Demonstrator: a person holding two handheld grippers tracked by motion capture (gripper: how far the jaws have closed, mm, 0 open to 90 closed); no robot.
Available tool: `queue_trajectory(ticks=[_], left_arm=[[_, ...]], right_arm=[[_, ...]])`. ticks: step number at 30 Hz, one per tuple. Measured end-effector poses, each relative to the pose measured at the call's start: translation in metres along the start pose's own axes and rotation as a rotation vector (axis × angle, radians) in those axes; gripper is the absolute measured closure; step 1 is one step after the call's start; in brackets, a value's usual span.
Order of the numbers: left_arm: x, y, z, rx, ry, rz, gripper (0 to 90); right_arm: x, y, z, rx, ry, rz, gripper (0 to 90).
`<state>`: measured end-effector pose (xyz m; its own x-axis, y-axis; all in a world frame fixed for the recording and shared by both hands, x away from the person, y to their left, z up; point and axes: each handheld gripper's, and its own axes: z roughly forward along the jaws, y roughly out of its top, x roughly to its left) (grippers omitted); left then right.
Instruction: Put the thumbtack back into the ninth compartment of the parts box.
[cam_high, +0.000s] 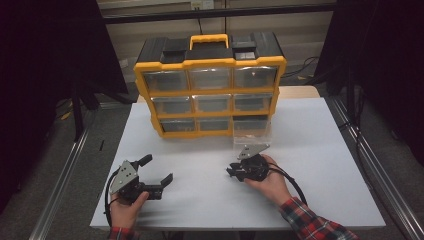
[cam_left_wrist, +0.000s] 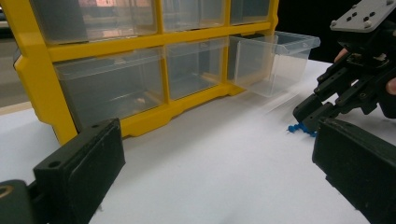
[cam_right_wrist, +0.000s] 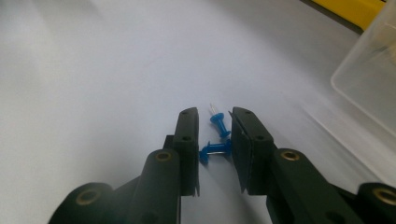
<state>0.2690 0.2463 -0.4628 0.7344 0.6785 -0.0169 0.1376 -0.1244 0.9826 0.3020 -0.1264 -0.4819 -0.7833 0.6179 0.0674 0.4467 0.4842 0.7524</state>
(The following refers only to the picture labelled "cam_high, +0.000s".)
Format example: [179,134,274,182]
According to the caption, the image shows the hand-held gripper cable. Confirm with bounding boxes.
[268,168,308,205]
[104,169,121,228]

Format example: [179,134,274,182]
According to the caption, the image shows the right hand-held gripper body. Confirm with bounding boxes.
[237,143,270,183]

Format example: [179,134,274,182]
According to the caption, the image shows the white wall socket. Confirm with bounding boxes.
[190,0,215,10]

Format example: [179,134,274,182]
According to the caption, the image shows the black curtain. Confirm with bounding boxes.
[0,0,129,214]
[314,0,424,168]

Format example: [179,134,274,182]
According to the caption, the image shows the person's right hand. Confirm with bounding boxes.
[244,154,293,206]

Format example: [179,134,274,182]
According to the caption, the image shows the grid of clear drawers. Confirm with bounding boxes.
[143,65,278,133]

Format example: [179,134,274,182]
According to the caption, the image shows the left hand-held gripper cable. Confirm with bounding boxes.
[104,169,121,228]

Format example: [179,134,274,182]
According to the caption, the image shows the black floor cables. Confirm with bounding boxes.
[281,56,321,80]

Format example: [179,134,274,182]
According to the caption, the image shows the black metal stand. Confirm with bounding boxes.
[71,79,101,141]

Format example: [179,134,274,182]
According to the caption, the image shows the person's left hand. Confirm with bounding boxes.
[109,191,150,231]

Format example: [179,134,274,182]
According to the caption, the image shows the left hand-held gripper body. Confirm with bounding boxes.
[109,160,164,205]

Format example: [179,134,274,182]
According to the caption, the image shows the right hand-held gripper cable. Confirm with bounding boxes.
[268,168,308,205]

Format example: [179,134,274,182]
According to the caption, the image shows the clear plastic drawer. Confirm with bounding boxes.
[232,115,273,149]

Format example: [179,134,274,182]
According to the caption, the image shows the black horizontal bar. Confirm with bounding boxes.
[101,3,338,25]

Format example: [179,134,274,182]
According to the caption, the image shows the yellow black organizer cabinet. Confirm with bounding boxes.
[133,31,288,139]

